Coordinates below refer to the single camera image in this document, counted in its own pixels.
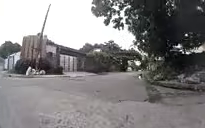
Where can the green bushes and trees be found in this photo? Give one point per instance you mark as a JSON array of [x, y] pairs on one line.
[[103, 60]]

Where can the grey concrete road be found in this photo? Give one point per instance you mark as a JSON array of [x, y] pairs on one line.
[[90, 96]]

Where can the dark bushes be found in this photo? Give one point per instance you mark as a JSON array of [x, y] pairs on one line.
[[53, 68]]

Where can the concrete kerb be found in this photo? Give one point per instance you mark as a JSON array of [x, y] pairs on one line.
[[40, 76]]

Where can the leaning pole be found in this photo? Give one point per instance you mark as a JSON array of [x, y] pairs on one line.
[[43, 30]]

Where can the large dark tree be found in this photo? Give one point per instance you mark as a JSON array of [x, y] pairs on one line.
[[163, 26]]

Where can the white bags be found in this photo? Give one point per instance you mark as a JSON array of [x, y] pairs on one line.
[[29, 70]]

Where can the overgrown verge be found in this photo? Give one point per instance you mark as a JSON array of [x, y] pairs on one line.
[[190, 75]]

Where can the group of trees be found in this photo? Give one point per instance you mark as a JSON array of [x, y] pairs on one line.
[[8, 48]]

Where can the building with wooden wall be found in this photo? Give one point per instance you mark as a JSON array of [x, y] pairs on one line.
[[66, 58]]

